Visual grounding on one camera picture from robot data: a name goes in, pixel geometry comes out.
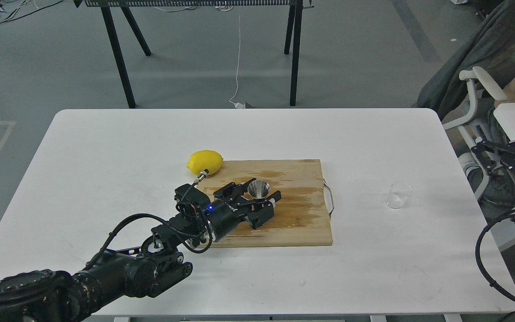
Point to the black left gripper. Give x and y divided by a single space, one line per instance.
224 217

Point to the steel double jigger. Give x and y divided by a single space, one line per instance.
259 190

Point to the small clear glass cup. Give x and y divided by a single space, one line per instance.
398 194

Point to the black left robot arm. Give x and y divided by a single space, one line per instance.
144 271

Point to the yellow lemon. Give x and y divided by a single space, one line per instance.
205 160

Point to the wooden cutting board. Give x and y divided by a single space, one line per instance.
301 217

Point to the white office chair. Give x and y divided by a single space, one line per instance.
473 125

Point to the person in tan shirt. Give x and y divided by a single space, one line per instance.
491 47

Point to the black metal background table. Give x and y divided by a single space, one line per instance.
196 33

